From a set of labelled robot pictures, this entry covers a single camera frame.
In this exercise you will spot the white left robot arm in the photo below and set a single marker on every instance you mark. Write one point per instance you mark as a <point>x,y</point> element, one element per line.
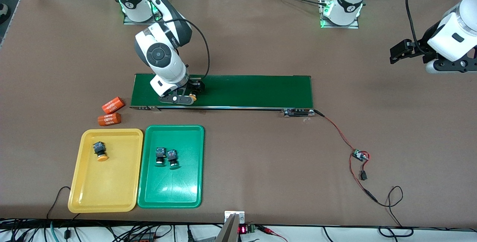
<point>454,37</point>

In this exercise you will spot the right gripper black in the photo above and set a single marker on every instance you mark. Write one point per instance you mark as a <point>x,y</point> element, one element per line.
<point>195,85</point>

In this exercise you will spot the yellow plastic tray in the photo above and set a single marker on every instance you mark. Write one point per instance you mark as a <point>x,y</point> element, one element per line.
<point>106,182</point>

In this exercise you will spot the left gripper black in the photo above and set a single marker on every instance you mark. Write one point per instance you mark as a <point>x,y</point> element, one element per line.
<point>426,41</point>

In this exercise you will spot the green push button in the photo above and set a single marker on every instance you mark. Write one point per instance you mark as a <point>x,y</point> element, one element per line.
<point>173,159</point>
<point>160,156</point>

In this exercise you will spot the red clip lead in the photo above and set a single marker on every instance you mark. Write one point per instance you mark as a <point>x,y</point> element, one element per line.
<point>270,231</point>

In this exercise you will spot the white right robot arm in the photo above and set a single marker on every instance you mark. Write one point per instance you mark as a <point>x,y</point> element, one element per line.
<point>164,55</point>

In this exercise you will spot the green conveyor belt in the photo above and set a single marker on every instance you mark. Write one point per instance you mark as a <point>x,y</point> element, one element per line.
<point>253,91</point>

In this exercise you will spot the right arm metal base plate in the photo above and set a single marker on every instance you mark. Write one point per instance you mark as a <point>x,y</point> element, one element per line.
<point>161,14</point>

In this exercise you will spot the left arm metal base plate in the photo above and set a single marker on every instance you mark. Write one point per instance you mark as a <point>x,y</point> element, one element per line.
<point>352,26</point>

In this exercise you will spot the grey metal bar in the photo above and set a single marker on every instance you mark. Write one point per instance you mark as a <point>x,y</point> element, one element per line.
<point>227,232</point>

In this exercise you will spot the orange 4680 battery cylinder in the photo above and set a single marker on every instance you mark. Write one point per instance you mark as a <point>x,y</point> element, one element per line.
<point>113,104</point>
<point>109,119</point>

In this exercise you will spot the small circuit board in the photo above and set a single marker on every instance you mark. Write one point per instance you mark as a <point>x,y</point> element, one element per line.
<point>360,155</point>

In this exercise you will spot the green plastic tray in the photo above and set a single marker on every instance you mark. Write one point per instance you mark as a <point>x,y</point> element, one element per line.
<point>179,186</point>

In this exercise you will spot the small black connector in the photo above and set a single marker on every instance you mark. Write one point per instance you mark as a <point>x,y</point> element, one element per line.
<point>363,176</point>

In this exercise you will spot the red digit display module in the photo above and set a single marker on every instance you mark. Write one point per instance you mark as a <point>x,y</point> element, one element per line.
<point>246,229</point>

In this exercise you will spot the small metal bracket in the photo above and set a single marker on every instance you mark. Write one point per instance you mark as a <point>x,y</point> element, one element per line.
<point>234,214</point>

